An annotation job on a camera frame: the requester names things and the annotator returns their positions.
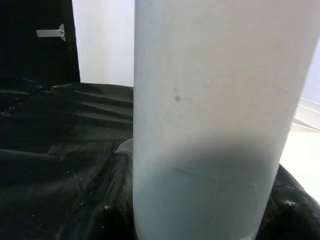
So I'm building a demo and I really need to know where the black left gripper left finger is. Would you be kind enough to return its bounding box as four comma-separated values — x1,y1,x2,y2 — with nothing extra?
82,138,137,240

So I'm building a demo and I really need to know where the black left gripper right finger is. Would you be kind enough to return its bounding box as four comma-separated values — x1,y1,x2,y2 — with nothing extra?
257,163,320,240

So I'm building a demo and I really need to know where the white plastic table leg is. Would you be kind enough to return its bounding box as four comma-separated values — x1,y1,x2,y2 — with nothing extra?
132,0,320,240

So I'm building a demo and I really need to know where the black plastic sheet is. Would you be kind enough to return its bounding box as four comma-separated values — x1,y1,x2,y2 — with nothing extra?
0,76,136,240

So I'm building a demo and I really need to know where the small grey wall label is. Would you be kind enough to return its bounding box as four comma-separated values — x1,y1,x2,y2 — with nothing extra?
36,23,66,42

